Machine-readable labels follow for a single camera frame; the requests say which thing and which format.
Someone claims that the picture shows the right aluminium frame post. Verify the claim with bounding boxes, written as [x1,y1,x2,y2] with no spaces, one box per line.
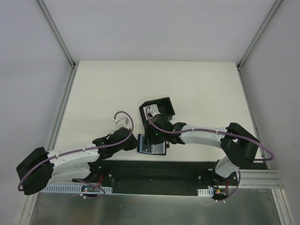
[237,0,284,71]

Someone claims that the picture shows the front aluminium extrusion rail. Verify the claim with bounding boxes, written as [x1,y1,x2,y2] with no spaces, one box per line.
[240,170,284,189]

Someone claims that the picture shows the left aluminium frame post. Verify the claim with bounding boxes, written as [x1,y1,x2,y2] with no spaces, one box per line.
[35,0,76,68]

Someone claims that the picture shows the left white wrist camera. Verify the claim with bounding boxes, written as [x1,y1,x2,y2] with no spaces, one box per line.
[113,117,129,129]

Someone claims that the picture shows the black leather card holder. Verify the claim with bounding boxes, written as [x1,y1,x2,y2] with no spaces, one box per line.
[136,134,166,156]

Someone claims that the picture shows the left aluminium side rail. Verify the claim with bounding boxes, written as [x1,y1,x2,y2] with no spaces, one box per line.
[45,63,79,151]

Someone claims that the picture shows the electronics board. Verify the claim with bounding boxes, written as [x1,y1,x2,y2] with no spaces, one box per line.
[214,189,229,196]
[82,186,102,193]

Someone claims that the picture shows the right electronics board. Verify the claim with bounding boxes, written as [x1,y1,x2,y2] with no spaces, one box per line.
[214,189,229,196]

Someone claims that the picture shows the left electronics board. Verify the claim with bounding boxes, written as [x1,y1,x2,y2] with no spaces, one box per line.
[82,186,102,193]

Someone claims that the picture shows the right white cable duct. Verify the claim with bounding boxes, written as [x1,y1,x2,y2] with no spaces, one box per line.
[197,188,214,197]

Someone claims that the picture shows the white credit card stack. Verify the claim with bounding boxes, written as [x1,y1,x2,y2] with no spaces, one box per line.
[144,104,159,115]

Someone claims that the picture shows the right aluminium side rail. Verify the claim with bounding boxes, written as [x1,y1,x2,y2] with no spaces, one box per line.
[237,68,269,168]

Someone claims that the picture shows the white cable duct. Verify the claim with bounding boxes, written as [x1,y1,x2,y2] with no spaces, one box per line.
[41,184,113,195]
[197,188,214,197]

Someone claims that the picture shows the aluminium side rail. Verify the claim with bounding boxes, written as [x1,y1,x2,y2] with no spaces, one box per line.
[45,63,79,151]
[237,68,269,168]

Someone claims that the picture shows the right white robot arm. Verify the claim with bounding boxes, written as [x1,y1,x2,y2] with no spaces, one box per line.
[145,112,259,185]

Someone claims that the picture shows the black card tray box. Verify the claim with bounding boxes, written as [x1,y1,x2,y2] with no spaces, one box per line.
[139,97,175,126]

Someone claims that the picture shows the aluminium frame post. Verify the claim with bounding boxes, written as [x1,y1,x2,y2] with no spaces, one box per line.
[237,0,284,71]
[35,0,76,68]

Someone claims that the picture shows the left white cable duct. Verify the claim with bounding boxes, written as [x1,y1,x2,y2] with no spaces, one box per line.
[41,184,113,195]

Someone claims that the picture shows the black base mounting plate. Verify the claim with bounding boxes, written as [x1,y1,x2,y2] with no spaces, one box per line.
[45,158,269,195]

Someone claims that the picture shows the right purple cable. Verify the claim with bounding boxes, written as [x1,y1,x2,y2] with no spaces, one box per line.
[145,105,275,162]

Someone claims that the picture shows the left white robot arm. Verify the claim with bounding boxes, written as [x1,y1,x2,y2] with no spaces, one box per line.
[16,127,138,195]

